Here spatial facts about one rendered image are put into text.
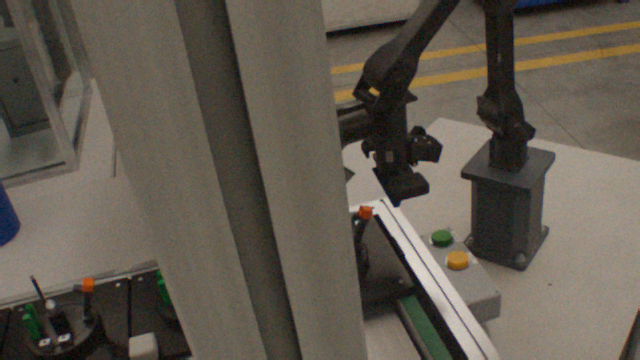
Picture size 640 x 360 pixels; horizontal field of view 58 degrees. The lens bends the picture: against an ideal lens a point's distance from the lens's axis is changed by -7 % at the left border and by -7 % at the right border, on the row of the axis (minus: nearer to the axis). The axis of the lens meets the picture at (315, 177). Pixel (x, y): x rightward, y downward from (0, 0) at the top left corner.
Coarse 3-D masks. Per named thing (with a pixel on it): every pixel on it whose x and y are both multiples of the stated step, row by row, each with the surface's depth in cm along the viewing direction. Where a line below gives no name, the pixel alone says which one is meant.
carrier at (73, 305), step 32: (96, 288) 114; (128, 288) 113; (32, 320) 100; (64, 320) 102; (96, 320) 103; (128, 320) 105; (32, 352) 98; (64, 352) 98; (96, 352) 99; (128, 352) 98
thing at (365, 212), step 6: (360, 210) 108; (366, 210) 107; (372, 210) 107; (354, 216) 107; (360, 216) 107; (366, 216) 107; (360, 222) 108; (366, 222) 108; (360, 228) 109; (354, 234) 110; (360, 234) 109; (354, 240) 110; (360, 240) 110
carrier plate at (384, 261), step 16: (352, 224) 121; (368, 224) 120; (368, 240) 116; (384, 240) 115; (368, 256) 112; (384, 256) 111; (368, 272) 108; (384, 272) 107; (400, 272) 107; (368, 288) 104; (384, 288) 104; (400, 288) 103; (368, 304) 103
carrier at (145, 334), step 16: (144, 272) 116; (160, 272) 104; (144, 288) 112; (160, 288) 102; (144, 304) 108; (160, 304) 105; (144, 320) 105; (160, 320) 104; (176, 320) 101; (144, 336) 98; (160, 336) 101; (176, 336) 100; (144, 352) 96; (160, 352) 98; (176, 352) 97
